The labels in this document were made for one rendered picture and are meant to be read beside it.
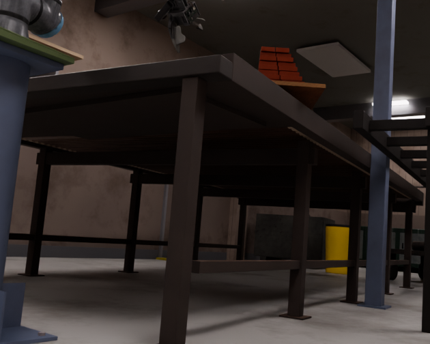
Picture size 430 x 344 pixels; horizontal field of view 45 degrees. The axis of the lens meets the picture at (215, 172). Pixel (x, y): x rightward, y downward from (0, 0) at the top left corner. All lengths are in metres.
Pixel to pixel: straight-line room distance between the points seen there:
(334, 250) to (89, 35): 3.98
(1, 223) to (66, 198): 4.02
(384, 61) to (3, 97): 2.52
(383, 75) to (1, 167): 2.54
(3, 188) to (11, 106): 0.25
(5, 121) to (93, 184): 4.26
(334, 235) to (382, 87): 3.64
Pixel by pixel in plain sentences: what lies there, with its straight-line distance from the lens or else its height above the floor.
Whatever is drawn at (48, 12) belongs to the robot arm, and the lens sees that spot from 1.92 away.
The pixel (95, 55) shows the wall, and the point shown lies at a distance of 6.11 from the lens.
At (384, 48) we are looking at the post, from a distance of 3.60.
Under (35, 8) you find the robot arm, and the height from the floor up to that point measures 1.05.
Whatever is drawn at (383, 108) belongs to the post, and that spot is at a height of 1.25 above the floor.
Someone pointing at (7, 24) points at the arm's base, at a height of 0.96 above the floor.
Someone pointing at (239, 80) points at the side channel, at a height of 0.87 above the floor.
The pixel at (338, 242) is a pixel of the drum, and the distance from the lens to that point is 6.86.
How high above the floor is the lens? 0.36
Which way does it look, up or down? 7 degrees up
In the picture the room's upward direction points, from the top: 5 degrees clockwise
